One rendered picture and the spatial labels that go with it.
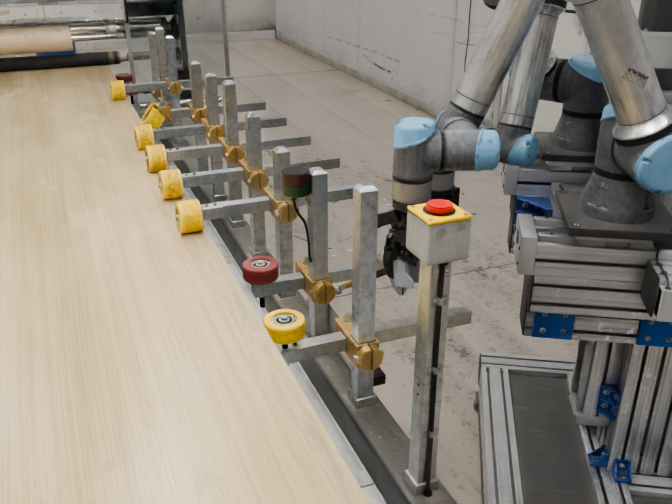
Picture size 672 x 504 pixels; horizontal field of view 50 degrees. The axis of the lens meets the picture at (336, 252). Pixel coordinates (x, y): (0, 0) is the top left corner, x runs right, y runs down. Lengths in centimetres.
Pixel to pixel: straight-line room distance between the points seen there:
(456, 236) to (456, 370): 186
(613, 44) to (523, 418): 132
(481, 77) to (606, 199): 37
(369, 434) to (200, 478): 47
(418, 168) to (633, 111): 39
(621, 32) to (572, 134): 73
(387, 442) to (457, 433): 117
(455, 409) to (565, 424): 48
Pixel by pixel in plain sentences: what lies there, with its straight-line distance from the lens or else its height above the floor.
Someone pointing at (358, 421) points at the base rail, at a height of 70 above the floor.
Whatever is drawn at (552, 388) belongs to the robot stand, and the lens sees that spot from 249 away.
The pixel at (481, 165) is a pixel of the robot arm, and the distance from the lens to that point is 135.
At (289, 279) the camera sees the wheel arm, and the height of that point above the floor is 86.
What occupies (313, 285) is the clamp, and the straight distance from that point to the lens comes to 160.
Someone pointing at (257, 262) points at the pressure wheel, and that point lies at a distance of 160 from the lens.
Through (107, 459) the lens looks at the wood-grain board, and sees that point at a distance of 112.
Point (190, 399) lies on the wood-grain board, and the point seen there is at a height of 90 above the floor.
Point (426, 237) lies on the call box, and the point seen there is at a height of 120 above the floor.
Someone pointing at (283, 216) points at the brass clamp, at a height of 94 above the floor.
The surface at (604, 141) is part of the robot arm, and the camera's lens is 155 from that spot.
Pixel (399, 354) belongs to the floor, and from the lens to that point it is 294.
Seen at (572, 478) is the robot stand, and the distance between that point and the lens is 216.
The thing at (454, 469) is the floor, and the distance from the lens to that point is 243.
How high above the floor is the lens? 161
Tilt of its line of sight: 25 degrees down
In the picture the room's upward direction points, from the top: straight up
